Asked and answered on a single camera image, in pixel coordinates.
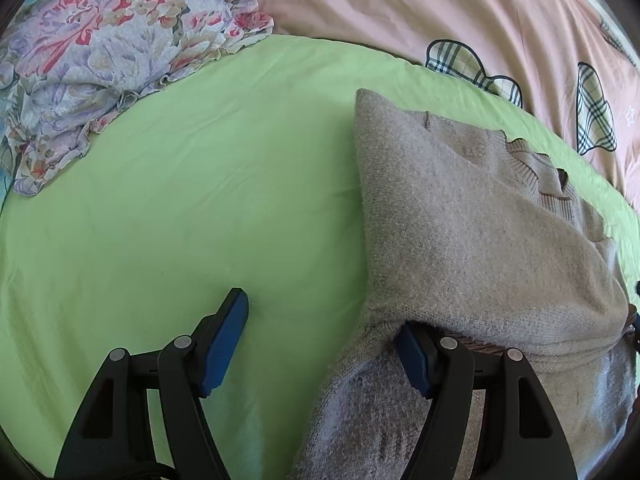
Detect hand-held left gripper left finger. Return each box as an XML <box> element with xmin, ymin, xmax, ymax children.
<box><xmin>54</xmin><ymin>287</ymin><xmax>250</xmax><ymax>480</ymax></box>

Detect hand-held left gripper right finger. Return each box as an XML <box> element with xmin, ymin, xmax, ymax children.
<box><xmin>395</xmin><ymin>321</ymin><xmax>578</xmax><ymax>480</ymax></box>

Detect grey knit sweater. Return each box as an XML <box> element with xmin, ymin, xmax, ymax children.
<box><xmin>287</xmin><ymin>88</ymin><xmax>640</xmax><ymax>480</ymax></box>

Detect green bed sheet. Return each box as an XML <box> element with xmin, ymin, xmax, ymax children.
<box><xmin>0</xmin><ymin>35</ymin><xmax>640</xmax><ymax>480</ymax></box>

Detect floral ruffled cloth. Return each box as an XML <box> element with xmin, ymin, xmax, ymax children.
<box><xmin>0</xmin><ymin>0</ymin><xmax>275</xmax><ymax>197</ymax></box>

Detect pink quilt with plaid hearts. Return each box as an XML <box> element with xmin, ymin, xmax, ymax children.
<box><xmin>235</xmin><ymin>0</ymin><xmax>640</xmax><ymax>211</ymax></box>

